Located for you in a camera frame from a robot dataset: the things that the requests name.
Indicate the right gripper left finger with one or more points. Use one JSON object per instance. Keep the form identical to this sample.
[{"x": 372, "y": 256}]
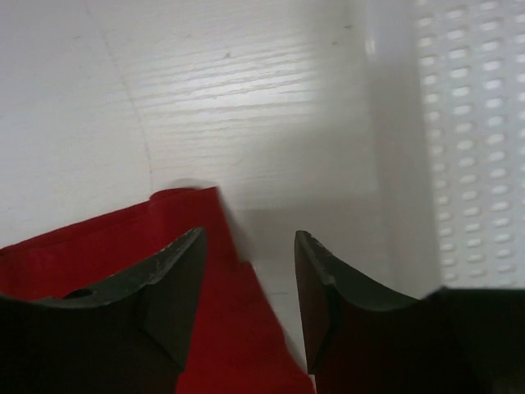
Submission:
[{"x": 162, "y": 292}]

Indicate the white plastic basket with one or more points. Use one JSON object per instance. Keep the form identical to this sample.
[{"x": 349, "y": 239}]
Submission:
[{"x": 447, "y": 94}]

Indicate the red t shirt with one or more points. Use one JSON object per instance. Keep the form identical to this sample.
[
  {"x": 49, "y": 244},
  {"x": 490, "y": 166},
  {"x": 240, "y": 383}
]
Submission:
[{"x": 237, "y": 343}]

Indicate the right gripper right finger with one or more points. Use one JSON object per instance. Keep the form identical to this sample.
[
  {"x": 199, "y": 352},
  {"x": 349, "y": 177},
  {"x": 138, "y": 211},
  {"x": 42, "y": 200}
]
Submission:
[{"x": 325, "y": 284}]

